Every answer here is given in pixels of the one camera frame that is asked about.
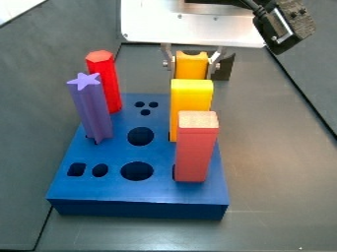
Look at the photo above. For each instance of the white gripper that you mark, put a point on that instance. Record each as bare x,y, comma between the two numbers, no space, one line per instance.
172,21

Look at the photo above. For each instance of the orange-yellow arch block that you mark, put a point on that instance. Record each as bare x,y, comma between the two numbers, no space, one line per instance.
191,66

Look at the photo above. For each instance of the yellow arch block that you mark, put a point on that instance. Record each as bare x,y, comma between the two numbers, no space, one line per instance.
190,95

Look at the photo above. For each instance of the blue peg board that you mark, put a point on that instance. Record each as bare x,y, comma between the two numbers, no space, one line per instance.
122,177

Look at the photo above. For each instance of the black curved stand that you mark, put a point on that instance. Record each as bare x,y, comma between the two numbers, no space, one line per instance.
222,71

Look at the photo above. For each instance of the red hexagonal peg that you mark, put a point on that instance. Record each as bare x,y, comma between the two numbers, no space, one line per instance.
100,62

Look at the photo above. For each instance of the pink square peg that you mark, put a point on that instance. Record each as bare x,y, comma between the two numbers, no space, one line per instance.
196,135

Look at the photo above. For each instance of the purple star peg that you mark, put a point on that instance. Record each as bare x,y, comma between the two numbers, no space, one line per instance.
87,93

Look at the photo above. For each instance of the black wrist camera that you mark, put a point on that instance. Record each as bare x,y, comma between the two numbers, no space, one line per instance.
283,25

